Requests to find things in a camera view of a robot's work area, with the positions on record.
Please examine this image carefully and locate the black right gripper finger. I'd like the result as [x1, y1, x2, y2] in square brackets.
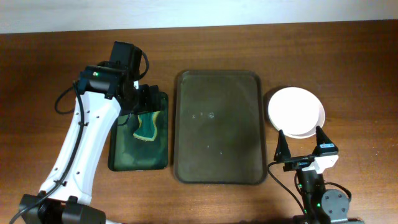
[274, 129, 291, 162]
[312, 126, 338, 156]

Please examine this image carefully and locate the green yellow sponge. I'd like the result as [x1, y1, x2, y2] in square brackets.
[133, 111, 160, 142]

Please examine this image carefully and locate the white plate bottom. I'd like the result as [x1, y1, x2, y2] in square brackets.
[267, 87, 326, 139]

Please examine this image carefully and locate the white plate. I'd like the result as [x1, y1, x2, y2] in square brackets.
[268, 102, 326, 134]
[267, 87, 326, 139]
[284, 129, 316, 139]

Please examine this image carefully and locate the white plate top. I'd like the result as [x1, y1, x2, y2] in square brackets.
[284, 129, 316, 139]

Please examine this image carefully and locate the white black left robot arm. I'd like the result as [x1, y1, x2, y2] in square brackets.
[10, 41, 163, 224]

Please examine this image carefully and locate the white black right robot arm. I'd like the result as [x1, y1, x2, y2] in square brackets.
[267, 126, 364, 223]

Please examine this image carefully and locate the small dark green tray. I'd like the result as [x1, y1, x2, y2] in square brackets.
[108, 92, 169, 172]

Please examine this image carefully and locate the large dark brown tray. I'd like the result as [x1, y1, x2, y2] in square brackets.
[174, 70, 267, 185]

